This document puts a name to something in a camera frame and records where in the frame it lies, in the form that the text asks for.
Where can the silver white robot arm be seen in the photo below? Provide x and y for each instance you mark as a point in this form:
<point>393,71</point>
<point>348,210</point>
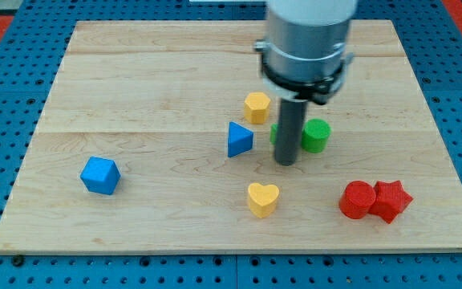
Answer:
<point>303,59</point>

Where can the wooden board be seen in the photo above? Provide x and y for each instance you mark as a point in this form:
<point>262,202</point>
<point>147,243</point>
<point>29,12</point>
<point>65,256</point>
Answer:
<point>157,99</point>

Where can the blue cube block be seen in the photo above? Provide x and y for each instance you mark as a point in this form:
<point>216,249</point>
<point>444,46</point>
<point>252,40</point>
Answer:
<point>100,175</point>

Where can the red cylinder block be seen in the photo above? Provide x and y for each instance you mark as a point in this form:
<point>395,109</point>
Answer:
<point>357,199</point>

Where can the blue triangle block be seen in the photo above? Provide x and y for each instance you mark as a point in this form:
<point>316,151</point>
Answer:
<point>240,139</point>

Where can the red star block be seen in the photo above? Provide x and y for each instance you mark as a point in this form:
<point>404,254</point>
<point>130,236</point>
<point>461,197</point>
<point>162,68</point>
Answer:
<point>391,200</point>

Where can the green star block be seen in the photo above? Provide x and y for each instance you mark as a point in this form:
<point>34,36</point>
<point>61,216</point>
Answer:
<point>273,133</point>

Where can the green cylinder block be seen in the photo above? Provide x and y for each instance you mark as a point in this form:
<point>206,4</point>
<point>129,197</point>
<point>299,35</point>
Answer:
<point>315,135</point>

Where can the yellow hexagon block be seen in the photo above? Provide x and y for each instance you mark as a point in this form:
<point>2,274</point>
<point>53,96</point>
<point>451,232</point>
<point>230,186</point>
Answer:
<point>257,107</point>

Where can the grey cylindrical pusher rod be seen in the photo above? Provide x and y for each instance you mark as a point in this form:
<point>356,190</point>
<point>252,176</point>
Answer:
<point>291,118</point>

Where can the yellow heart block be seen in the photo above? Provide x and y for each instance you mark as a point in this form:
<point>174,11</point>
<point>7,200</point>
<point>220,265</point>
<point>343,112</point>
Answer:
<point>262,199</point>

